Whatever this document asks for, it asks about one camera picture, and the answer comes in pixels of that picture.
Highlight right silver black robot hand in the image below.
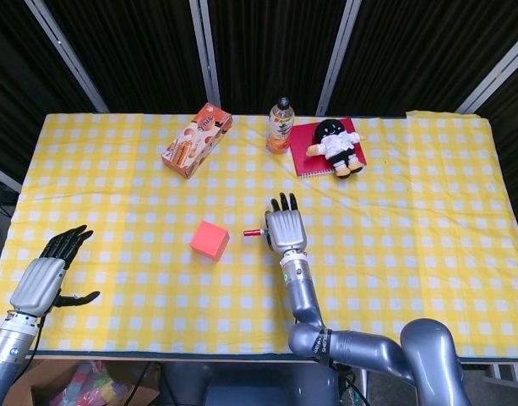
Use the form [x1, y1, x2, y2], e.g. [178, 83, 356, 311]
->
[264, 192, 308, 253]

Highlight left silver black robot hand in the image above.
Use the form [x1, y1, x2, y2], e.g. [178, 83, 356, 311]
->
[8, 224, 101, 318]

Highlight pink cube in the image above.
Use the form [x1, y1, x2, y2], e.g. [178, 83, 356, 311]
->
[189, 219, 231, 262]

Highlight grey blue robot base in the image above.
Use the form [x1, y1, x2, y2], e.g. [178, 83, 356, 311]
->
[161, 362, 340, 406]

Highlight red spiral notebook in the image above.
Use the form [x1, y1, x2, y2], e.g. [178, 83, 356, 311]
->
[287, 117, 368, 179]

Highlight brown cardboard box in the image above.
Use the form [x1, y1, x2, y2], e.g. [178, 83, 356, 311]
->
[3, 359, 158, 406]

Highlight black white plush doll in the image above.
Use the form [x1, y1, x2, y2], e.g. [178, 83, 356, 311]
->
[305, 118, 367, 179]

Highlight orange tea bottle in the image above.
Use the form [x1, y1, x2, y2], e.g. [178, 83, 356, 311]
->
[265, 96, 296, 154]

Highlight colourful foam blocks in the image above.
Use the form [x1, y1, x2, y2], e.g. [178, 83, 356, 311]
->
[62, 361, 131, 406]

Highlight yellow checked tablecloth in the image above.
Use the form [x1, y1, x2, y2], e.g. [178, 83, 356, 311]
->
[0, 110, 518, 359]

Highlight orange snack box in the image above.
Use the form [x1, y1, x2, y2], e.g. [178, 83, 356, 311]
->
[161, 102, 234, 179]

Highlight aluminium frame post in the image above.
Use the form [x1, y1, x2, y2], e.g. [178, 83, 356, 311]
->
[315, 0, 362, 116]
[0, 162, 23, 194]
[455, 44, 518, 114]
[25, 0, 110, 113]
[188, 0, 222, 115]

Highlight black cable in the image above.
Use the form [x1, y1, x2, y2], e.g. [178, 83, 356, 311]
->
[125, 362, 161, 401]

